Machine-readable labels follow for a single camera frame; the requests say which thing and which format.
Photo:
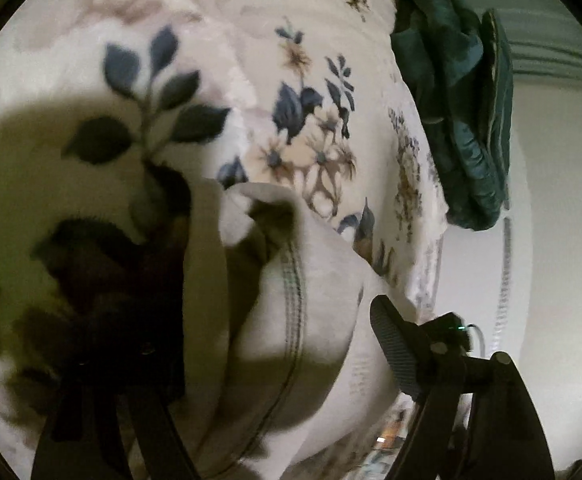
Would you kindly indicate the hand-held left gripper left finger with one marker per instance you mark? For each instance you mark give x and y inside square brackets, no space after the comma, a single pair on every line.
[121,340]

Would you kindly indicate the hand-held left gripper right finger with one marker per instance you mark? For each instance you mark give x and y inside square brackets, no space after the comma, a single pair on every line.
[396,345]

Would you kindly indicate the white cloth with dark stitching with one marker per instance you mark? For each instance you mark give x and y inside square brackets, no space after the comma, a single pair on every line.
[281,340]

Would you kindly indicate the dark green quilted cloth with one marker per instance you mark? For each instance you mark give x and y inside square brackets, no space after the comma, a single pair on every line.
[458,110]

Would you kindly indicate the floral printed blanket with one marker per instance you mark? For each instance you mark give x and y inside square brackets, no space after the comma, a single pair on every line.
[196,85]

